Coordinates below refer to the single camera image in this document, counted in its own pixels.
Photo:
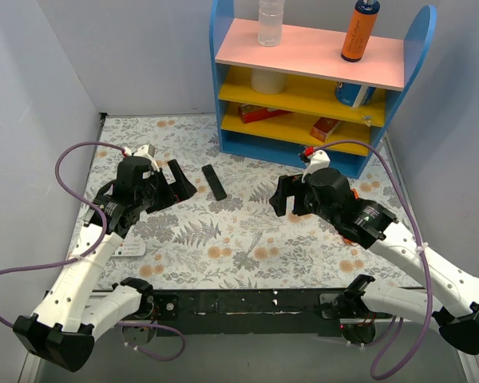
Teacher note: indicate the orange cylindrical bottle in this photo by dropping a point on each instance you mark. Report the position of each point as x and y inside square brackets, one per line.
[359, 30]

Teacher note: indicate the white paper roll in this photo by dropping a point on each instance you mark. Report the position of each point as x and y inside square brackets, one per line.
[268, 82]

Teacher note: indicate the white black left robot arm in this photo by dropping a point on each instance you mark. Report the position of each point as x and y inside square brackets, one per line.
[63, 329]

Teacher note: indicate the floral patterned table mat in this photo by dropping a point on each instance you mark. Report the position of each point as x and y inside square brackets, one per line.
[237, 242]

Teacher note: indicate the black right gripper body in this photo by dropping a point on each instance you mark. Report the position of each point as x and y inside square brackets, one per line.
[298, 195]

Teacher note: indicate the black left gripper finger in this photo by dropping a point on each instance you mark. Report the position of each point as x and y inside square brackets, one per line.
[177, 174]
[178, 191]

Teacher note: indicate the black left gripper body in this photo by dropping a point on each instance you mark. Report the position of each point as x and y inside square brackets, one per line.
[168, 187]

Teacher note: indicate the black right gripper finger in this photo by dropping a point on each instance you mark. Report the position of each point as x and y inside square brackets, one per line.
[279, 203]
[289, 185]

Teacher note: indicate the red flat box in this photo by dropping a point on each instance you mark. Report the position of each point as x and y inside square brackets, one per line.
[253, 113]

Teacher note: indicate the clear plastic bottle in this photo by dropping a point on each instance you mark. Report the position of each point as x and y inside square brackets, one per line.
[270, 22]

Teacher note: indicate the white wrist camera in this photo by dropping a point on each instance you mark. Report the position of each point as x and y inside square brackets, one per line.
[315, 160]
[148, 152]

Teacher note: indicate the orange red small box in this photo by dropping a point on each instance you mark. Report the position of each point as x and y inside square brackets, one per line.
[323, 128]

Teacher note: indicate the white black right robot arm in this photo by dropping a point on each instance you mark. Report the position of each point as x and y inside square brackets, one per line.
[454, 307]

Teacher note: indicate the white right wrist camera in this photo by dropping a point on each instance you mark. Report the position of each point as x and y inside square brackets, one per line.
[315, 160]

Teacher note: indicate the white remote control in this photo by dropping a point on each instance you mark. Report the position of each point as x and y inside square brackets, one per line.
[130, 248]

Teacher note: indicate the black remote control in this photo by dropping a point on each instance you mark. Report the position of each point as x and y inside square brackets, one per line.
[214, 182]

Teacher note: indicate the blue yellow pink shelf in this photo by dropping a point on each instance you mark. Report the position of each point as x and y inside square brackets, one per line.
[311, 60]

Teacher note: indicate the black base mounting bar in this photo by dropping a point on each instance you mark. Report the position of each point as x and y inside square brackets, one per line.
[244, 311]

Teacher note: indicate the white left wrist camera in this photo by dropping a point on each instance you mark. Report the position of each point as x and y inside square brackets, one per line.
[148, 152]

